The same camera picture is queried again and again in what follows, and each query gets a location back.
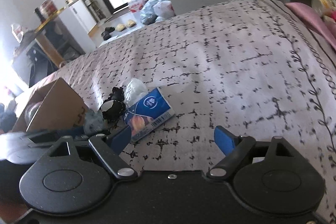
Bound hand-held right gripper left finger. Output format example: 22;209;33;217
43;126;137;179

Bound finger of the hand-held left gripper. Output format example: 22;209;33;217
25;126;89;146

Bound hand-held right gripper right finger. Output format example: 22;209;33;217
207;126;294;178

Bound brown cardboard box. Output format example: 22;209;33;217
12;77;90;134

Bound dark grey patterned cloth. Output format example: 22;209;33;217
83;109;106;134

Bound black sock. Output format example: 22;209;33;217
100;86;126;125

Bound blue tissue pack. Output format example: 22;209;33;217
123;87;174;143

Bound black cloth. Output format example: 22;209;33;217
0;111;17;133

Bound white crumpled tissue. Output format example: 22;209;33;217
123;78;148;107

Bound white black-patterned blanket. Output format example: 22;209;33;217
56;0;336;223

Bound black low cabinet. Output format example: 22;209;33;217
12;38;67;88

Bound round gold-edged table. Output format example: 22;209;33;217
13;7;67;67

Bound pair of black slippers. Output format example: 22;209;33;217
101;26;116;40

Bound clear water bottle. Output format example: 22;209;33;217
10;24;25;41

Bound red box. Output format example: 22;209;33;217
39;0;57;15

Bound pack of water bottles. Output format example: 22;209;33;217
127;0;144;13

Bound white and red plastic bag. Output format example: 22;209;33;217
154;0;176;20

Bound small jar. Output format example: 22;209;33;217
312;0;332;15

